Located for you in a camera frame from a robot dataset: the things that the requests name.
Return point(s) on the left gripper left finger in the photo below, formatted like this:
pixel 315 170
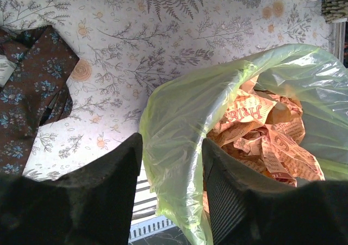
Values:
pixel 90 205

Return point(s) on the green trash bag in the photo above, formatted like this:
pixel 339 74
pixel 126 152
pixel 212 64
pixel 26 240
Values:
pixel 181 112

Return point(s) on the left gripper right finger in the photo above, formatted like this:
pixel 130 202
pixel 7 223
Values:
pixel 247 207

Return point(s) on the crumpled orange paper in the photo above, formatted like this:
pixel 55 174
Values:
pixel 263 131

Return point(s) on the woven straw mat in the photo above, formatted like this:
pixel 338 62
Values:
pixel 334 11

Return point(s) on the brown floral cloth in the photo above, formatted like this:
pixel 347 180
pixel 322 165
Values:
pixel 36 92

